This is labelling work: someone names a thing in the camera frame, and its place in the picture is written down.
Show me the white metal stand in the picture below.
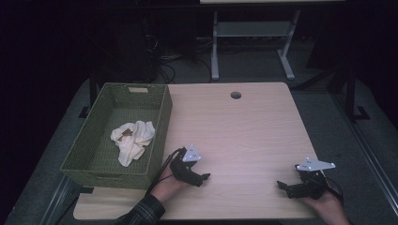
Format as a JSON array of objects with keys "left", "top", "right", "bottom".
[{"left": 210, "top": 9, "right": 302, "bottom": 82}]

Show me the person's left hand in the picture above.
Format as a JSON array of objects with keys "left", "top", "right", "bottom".
[{"left": 150, "top": 164, "right": 190, "bottom": 203}]

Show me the white towel with brown patches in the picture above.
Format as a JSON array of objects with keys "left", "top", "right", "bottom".
[{"left": 110, "top": 120, "right": 156, "bottom": 168}]

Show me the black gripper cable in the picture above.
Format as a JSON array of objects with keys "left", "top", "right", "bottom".
[
  {"left": 145, "top": 146, "right": 186, "bottom": 197},
  {"left": 323, "top": 176, "right": 344, "bottom": 204}
]

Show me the tangle of floor cables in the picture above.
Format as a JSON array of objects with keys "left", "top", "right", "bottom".
[{"left": 142, "top": 32, "right": 214, "bottom": 84}]

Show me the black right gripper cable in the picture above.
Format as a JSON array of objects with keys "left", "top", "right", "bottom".
[{"left": 323, "top": 176, "right": 344, "bottom": 204}]

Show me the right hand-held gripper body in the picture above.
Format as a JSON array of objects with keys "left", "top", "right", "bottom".
[{"left": 294, "top": 157, "right": 337, "bottom": 201}]

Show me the black metal stand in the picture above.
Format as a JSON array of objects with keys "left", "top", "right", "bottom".
[
  {"left": 77, "top": 69, "right": 99, "bottom": 120},
  {"left": 327, "top": 60, "right": 372, "bottom": 124}
]

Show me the green woven basket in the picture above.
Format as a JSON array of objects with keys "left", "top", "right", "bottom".
[{"left": 59, "top": 82, "right": 174, "bottom": 190}]

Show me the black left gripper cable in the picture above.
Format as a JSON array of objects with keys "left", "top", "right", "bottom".
[{"left": 145, "top": 146, "right": 186, "bottom": 197}]

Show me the aluminium floor rail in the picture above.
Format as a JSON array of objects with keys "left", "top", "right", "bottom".
[
  {"left": 330, "top": 92, "right": 398, "bottom": 218},
  {"left": 38, "top": 173, "right": 83, "bottom": 225}
]

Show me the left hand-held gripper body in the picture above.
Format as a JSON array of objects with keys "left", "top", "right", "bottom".
[{"left": 169, "top": 143, "right": 203, "bottom": 186}]

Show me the person's right hand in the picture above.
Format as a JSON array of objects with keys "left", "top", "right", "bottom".
[{"left": 300, "top": 189, "right": 352, "bottom": 225}]

